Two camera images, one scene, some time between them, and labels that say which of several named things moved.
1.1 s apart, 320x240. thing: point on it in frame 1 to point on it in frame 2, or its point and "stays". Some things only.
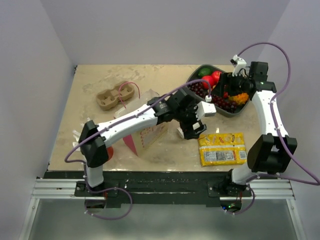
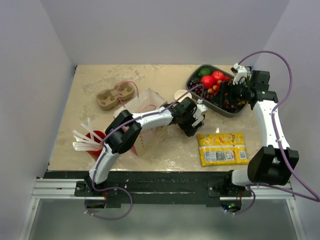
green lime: (205, 72) stays
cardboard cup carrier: (107, 99) stays
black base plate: (122, 189) stays
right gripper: (226, 79) to (228, 87)
